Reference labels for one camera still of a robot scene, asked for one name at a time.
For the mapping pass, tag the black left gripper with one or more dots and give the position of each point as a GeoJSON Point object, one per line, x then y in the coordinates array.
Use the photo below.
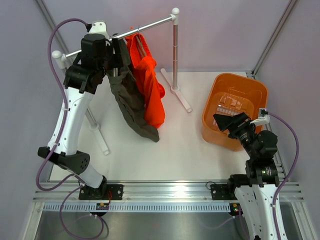
{"type": "Point", "coordinates": [115, 59]}

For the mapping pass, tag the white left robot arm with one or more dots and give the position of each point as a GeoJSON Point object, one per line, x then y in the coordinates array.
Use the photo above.
{"type": "Point", "coordinates": [80, 84]}

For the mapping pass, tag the dark green shorts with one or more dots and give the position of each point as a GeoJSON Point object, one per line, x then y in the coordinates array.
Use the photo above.
{"type": "Point", "coordinates": [129, 99]}

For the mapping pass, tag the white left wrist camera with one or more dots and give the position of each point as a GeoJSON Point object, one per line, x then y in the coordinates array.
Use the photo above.
{"type": "Point", "coordinates": [97, 27]}

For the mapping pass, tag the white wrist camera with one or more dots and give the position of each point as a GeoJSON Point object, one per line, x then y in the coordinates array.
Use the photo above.
{"type": "Point", "coordinates": [262, 119]}
{"type": "Point", "coordinates": [97, 27]}

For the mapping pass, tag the grey metal hanger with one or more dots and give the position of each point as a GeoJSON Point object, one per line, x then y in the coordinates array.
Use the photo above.
{"type": "Point", "coordinates": [139, 45]}

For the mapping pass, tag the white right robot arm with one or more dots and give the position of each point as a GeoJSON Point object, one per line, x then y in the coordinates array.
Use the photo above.
{"type": "Point", "coordinates": [256, 190]}

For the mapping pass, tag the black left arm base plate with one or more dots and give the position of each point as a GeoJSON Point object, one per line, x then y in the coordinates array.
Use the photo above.
{"type": "Point", "coordinates": [104, 192]}

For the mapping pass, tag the white slotted cable duct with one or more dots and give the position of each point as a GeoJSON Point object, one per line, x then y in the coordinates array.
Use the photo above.
{"type": "Point", "coordinates": [139, 207]}

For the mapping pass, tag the orange shorts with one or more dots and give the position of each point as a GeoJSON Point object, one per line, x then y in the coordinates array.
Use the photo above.
{"type": "Point", "coordinates": [147, 83]}

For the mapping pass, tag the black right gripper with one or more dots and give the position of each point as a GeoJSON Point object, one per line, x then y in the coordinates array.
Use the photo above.
{"type": "Point", "coordinates": [239, 121]}

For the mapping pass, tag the white plastic hanger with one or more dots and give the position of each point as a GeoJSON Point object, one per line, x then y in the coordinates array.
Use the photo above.
{"type": "Point", "coordinates": [115, 70]}

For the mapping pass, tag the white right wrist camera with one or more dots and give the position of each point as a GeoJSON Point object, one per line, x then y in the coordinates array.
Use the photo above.
{"type": "Point", "coordinates": [262, 119]}

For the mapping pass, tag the aluminium mounting rail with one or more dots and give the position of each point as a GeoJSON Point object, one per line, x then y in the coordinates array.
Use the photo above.
{"type": "Point", "coordinates": [141, 191]}

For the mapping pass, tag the orange plastic basket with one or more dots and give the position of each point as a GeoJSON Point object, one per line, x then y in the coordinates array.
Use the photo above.
{"type": "Point", "coordinates": [230, 95]}

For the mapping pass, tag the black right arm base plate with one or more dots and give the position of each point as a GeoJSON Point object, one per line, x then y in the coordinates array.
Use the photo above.
{"type": "Point", "coordinates": [221, 192]}

